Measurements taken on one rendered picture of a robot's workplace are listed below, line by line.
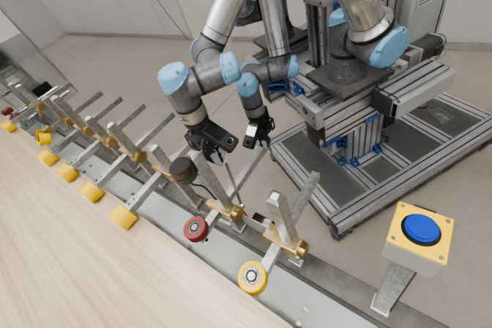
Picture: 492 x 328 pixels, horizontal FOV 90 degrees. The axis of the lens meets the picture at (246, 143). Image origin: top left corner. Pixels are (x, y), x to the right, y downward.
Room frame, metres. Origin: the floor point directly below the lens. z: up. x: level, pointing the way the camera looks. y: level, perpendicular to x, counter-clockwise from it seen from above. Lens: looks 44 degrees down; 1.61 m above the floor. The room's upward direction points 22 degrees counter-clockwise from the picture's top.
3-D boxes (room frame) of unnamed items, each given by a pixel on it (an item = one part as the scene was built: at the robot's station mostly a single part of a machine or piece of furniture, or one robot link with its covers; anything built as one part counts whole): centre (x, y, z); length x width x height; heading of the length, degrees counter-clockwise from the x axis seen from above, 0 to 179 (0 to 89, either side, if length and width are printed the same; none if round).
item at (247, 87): (0.74, -0.08, 1.13); 0.09 x 0.08 x 0.11; 163
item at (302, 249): (0.32, 0.00, 0.84); 0.13 x 0.06 x 0.05; 40
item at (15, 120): (1.88, 1.28, 0.95); 0.50 x 0.04 x 0.04; 130
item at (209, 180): (0.50, 0.15, 0.93); 0.03 x 0.03 x 0.48; 40
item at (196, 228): (0.45, 0.26, 0.85); 0.08 x 0.08 x 0.11
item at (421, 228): (0.11, -0.18, 1.22); 0.04 x 0.04 x 0.02
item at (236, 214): (0.51, 0.16, 0.85); 0.13 x 0.06 x 0.05; 40
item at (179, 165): (0.47, 0.18, 1.07); 0.06 x 0.06 x 0.22; 40
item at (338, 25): (0.74, -0.45, 1.21); 0.13 x 0.12 x 0.14; 4
